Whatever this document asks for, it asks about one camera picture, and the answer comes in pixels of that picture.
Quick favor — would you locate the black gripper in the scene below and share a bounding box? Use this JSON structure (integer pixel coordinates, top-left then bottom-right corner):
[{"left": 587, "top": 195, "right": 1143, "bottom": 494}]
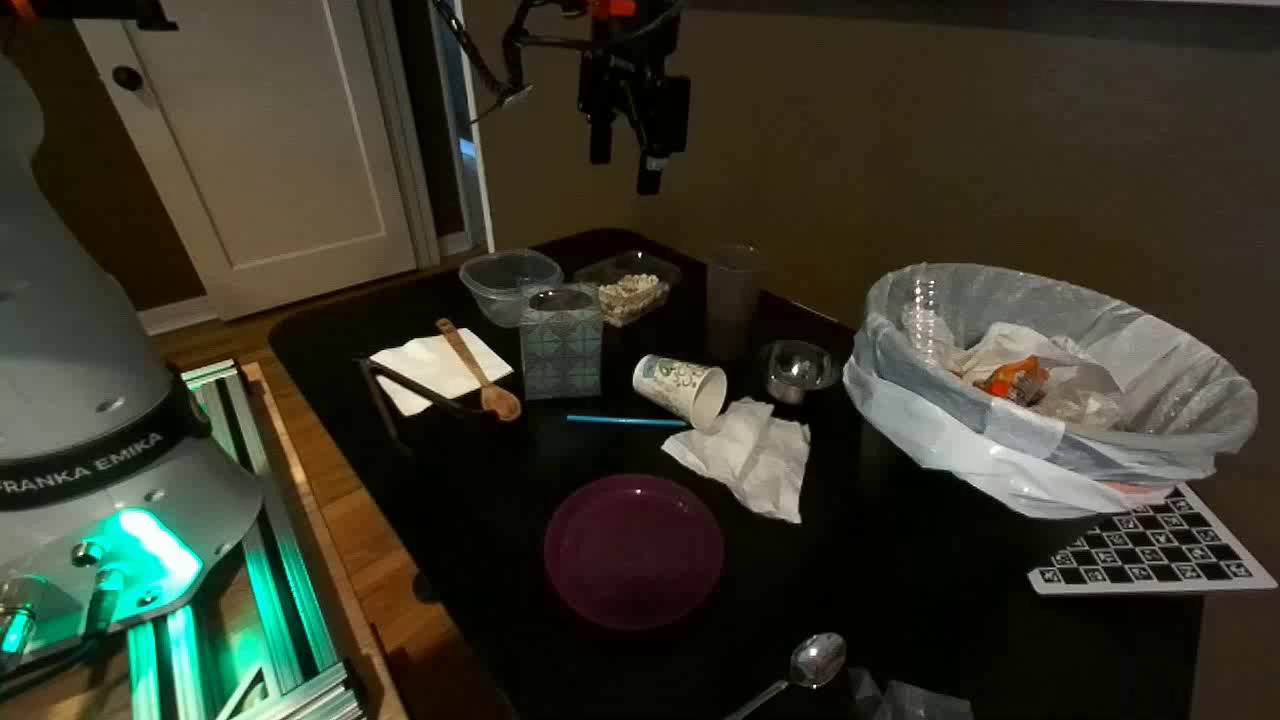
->
[{"left": 579, "top": 0, "right": 692, "bottom": 195}]

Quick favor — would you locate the white paper cup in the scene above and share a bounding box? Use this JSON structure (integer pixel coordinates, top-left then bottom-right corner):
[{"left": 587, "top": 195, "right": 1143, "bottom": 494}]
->
[{"left": 632, "top": 355, "right": 727, "bottom": 434}]

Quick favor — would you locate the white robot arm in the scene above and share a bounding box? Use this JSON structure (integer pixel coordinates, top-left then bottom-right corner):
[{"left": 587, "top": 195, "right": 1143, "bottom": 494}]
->
[{"left": 0, "top": 60, "right": 266, "bottom": 669}]

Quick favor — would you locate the plastic container with food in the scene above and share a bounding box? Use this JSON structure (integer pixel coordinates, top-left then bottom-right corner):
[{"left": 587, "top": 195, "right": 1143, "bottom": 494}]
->
[{"left": 578, "top": 248, "right": 680, "bottom": 327}]

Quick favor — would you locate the dark translucent tumbler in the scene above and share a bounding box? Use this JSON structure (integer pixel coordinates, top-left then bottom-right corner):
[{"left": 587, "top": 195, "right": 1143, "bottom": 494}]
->
[{"left": 707, "top": 246, "right": 764, "bottom": 361}]

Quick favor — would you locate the empty clear plastic container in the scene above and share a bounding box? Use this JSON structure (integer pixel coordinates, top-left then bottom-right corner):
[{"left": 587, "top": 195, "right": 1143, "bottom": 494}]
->
[{"left": 462, "top": 248, "right": 564, "bottom": 327}]

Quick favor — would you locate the patterned tissue box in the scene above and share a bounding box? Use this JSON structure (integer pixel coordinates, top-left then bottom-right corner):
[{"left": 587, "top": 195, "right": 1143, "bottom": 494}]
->
[{"left": 521, "top": 285, "right": 606, "bottom": 400}]

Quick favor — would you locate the small glass jar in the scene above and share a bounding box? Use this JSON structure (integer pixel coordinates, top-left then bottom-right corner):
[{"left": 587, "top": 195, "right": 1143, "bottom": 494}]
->
[{"left": 764, "top": 339, "right": 837, "bottom": 404}]

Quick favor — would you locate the wooden spoon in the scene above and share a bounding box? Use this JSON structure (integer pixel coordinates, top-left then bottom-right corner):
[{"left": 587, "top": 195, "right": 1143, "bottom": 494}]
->
[{"left": 438, "top": 315, "right": 526, "bottom": 426}]

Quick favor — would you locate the flat white napkin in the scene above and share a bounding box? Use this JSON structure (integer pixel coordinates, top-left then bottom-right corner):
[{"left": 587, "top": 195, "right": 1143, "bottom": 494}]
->
[{"left": 364, "top": 327, "right": 514, "bottom": 417}]

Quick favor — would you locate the black chopstick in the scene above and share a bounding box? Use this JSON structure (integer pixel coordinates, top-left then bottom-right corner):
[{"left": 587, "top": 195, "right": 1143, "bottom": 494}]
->
[{"left": 370, "top": 361, "right": 462, "bottom": 410}]

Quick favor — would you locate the crumpled white napkin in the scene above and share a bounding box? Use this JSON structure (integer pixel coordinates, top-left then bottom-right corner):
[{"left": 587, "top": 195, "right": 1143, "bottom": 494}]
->
[{"left": 664, "top": 395, "right": 812, "bottom": 526}]

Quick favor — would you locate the white door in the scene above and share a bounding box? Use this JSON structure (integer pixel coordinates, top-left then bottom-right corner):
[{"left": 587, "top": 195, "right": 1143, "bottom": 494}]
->
[{"left": 76, "top": 0, "right": 434, "bottom": 321}]

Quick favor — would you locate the purple plate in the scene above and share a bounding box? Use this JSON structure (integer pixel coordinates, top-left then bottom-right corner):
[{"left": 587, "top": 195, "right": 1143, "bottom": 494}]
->
[{"left": 541, "top": 471, "right": 724, "bottom": 637}]

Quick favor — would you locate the trash bin with white bag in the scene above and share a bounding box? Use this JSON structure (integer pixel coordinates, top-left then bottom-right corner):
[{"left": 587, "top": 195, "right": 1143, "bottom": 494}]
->
[{"left": 844, "top": 265, "right": 1260, "bottom": 522}]

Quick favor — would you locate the metal spoon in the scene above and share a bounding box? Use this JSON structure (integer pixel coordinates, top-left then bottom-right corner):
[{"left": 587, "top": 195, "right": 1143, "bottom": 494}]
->
[{"left": 724, "top": 633, "right": 848, "bottom": 720}]

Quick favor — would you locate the clear plastic wrapper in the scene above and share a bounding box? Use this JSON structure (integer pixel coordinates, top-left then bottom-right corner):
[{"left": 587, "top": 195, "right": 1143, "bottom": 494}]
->
[{"left": 854, "top": 669, "right": 975, "bottom": 720}]

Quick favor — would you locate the checkered calibration board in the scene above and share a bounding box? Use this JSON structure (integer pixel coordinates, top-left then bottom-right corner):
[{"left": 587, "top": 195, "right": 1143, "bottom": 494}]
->
[{"left": 1030, "top": 484, "right": 1277, "bottom": 598}]

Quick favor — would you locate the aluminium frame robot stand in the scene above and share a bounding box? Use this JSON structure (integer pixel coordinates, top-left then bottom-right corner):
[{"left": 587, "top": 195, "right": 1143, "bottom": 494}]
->
[{"left": 0, "top": 355, "right": 370, "bottom": 720}]

